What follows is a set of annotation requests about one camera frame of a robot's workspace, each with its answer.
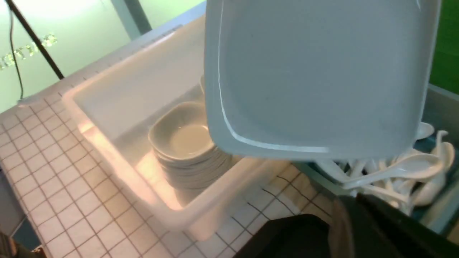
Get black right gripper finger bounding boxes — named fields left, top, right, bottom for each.
left=328, top=194, right=459, bottom=258

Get large white square plate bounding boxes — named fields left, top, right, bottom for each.
left=204, top=0, right=442, bottom=161

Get black serving tray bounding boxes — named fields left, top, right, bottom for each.
left=234, top=214, right=331, bottom=258

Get pile of white spoons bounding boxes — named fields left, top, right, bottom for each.
left=315, top=130, right=455, bottom=215

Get teal plastic bin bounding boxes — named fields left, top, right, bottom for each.
left=293, top=85, right=459, bottom=236

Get green cloth backdrop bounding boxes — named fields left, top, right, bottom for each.
left=430, top=0, right=459, bottom=94

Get stack of white bowls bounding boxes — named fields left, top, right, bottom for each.
left=148, top=101, right=233, bottom=190

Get large white plastic tub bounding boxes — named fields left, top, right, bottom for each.
left=63, top=16, right=289, bottom=241

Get black tripod leg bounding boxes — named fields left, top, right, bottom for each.
left=5, top=0, right=65, bottom=80

